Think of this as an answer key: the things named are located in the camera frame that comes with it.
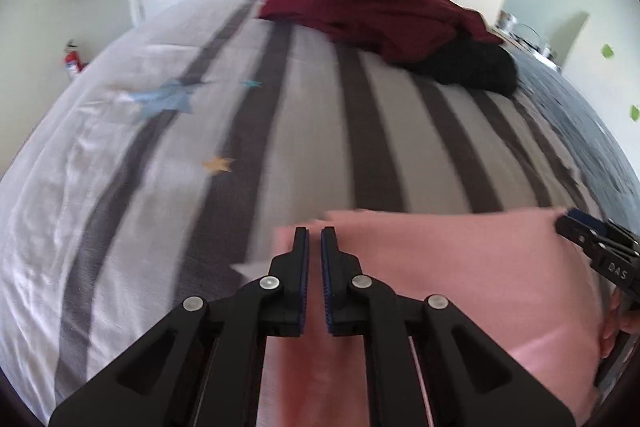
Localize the pink printed t-shirt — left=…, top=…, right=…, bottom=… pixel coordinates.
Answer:
left=230, top=207, right=603, bottom=427

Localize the black garment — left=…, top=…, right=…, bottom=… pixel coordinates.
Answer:
left=400, top=39, right=518, bottom=96

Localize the maroon garment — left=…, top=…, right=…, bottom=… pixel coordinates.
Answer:
left=257, top=0, right=503, bottom=65

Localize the bed with striped star sheet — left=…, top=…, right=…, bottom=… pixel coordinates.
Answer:
left=0, top=0, right=640, bottom=418

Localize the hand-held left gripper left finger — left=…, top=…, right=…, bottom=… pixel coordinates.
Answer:
left=49, top=227, right=311, bottom=427

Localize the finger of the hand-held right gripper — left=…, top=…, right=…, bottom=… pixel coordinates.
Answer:
left=567, top=208, right=608, bottom=229
left=555, top=216, right=601, bottom=258

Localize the white headboard with apple stickers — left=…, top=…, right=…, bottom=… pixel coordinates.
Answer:
left=557, top=9, right=640, bottom=148

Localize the cream nightstand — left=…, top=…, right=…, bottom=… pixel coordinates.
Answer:
left=492, top=9, right=558, bottom=70

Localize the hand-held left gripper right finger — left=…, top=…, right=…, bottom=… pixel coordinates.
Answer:
left=320, top=227, right=576, bottom=427

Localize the person's right hand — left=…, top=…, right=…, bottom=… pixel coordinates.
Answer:
left=599, top=289, right=629, bottom=358

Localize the red fire extinguisher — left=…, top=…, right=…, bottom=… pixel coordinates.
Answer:
left=62, top=39, right=83, bottom=80

